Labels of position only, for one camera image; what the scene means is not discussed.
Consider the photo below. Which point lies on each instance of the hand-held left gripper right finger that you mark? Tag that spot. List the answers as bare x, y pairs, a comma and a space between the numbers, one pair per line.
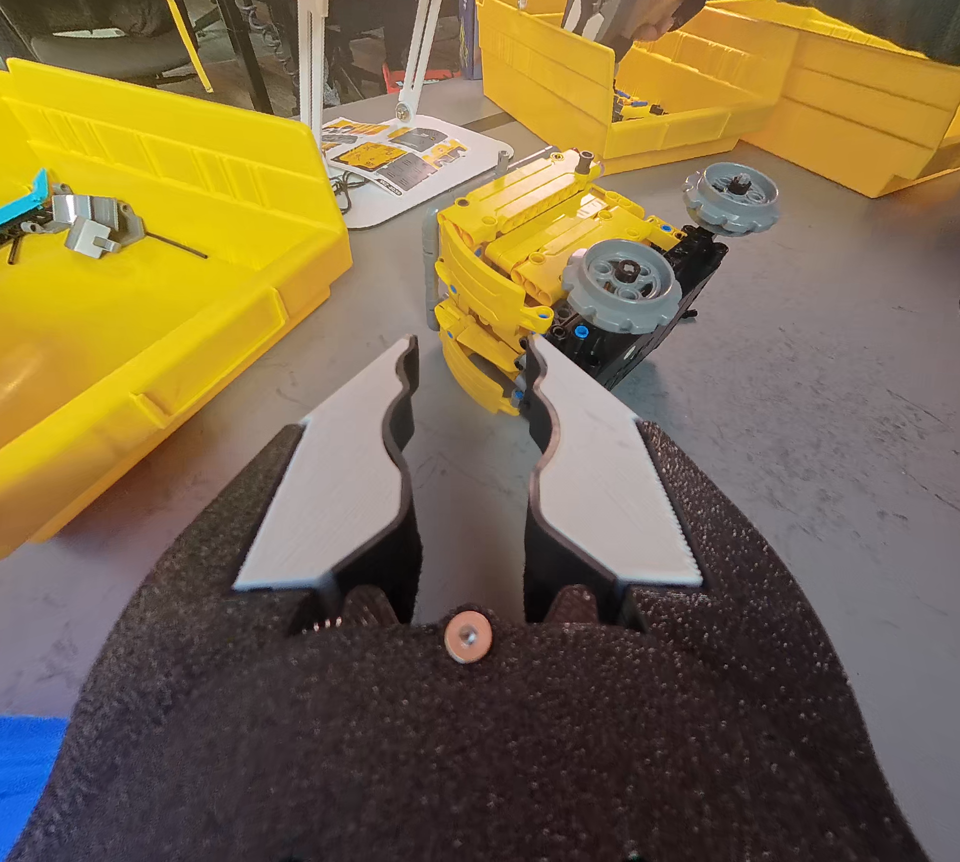
615, 502

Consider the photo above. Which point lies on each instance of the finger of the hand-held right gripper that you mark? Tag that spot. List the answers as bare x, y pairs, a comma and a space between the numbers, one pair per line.
571, 18
591, 26

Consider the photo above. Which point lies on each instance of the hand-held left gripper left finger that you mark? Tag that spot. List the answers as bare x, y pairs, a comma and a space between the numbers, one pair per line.
330, 502

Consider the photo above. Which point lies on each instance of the yellow storage bin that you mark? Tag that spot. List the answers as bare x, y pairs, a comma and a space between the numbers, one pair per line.
187, 292
847, 126
540, 74

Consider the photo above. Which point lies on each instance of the heap of mixed lego parts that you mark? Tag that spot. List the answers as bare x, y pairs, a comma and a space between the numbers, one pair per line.
637, 108

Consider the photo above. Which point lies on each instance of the grey lego wheel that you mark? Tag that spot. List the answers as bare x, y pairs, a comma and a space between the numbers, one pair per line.
739, 213
600, 310

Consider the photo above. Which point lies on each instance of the yellow lego vehicle model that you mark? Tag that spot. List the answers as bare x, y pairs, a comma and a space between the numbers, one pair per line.
495, 246

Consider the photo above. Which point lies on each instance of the blue storage bin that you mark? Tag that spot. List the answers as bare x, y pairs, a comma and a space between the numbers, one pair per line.
26, 772

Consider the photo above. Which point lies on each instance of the lego sticker sheet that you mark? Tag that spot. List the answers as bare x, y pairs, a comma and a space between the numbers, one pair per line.
390, 156

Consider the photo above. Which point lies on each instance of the long black lego beam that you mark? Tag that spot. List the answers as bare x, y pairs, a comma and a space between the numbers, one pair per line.
30, 226

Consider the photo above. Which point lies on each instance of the thin black stick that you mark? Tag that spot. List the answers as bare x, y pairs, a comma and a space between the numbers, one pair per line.
176, 245

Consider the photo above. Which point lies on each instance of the cyan strip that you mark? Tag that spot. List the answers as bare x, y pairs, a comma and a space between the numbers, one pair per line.
26, 198

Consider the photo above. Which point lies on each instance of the black office chair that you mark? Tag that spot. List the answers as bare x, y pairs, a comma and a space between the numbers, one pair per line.
90, 44

